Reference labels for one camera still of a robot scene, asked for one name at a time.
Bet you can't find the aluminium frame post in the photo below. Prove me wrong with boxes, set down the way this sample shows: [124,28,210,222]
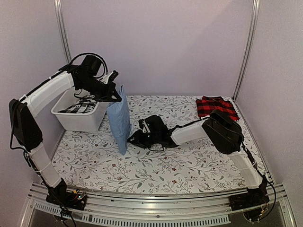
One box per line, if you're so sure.
[232,0,260,102]
[54,0,71,63]

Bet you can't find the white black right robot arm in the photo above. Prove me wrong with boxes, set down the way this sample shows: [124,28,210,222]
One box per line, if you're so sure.
[127,109,268,206]

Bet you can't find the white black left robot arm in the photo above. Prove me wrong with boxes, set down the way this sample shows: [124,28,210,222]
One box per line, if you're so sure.
[9,65,121,188]

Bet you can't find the light blue long sleeve shirt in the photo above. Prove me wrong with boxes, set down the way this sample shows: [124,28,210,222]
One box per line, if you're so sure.
[107,85,132,155]

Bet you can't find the floral patterned table cloth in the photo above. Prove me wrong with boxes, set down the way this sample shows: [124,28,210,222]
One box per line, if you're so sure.
[47,95,269,196]

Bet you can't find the white plastic bin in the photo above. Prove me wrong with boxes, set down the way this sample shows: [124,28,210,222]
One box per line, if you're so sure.
[51,88,108,132]

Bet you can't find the black white plaid shirt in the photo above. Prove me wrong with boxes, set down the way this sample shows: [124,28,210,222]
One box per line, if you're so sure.
[59,95,98,114]

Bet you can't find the aluminium front rail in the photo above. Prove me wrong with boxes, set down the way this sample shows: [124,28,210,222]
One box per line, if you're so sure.
[20,183,297,227]

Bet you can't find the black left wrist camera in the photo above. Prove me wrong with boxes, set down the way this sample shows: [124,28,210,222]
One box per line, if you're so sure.
[81,55,102,76]

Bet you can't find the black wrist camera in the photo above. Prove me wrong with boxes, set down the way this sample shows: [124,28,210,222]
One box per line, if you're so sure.
[139,115,169,133]
[81,55,102,76]

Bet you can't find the right aluminium frame post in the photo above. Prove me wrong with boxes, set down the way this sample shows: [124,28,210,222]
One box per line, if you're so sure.
[232,0,260,102]

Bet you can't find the left aluminium frame post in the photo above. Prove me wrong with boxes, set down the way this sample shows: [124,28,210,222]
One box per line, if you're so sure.
[54,0,71,63]

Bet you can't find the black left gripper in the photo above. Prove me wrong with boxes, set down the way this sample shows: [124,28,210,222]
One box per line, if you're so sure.
[78,76,122,103]

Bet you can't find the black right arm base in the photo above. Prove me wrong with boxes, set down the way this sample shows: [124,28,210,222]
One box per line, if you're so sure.
[228,188,269,211]

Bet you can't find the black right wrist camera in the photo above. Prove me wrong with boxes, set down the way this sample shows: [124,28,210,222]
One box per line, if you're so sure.
[139,115,169,133]

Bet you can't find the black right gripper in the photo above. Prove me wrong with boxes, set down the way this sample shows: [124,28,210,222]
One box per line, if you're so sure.
[128,129,160,148]

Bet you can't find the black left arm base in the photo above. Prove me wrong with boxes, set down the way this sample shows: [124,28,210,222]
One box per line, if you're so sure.
[46,187,87,210]

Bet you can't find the red black plaid shirt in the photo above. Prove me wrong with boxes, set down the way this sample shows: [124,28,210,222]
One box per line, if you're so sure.
[196,96,240,121]

